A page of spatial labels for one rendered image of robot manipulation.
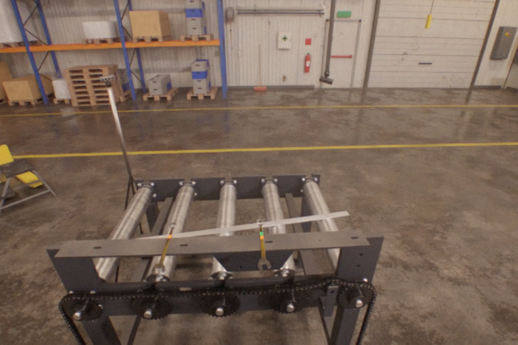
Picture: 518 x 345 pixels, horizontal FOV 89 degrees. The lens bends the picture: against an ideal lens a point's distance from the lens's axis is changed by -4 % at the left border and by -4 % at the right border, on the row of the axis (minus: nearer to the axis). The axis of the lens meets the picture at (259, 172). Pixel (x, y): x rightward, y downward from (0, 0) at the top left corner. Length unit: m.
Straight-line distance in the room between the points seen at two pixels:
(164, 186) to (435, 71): 10.94
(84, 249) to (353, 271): 1.09
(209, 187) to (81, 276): 1.04
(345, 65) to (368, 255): 9.46
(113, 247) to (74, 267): 0.22
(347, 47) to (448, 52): 3.66
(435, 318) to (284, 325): 1.13
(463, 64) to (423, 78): 1.49
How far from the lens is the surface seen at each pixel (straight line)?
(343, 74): 10.48
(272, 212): 1.68
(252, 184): 2.04
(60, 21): 11.36
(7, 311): 3.03
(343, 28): 10.32
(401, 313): 2.54
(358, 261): 1.28
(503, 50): 13.27
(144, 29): 8.83
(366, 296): 1.39
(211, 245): 1.09
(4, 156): 5.78
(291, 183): 2.06
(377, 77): 10.96
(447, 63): 12.19
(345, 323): 1.56
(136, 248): 1.16
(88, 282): 1.41
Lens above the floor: 1.90
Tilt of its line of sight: 28 degrees down
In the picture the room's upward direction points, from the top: straight up
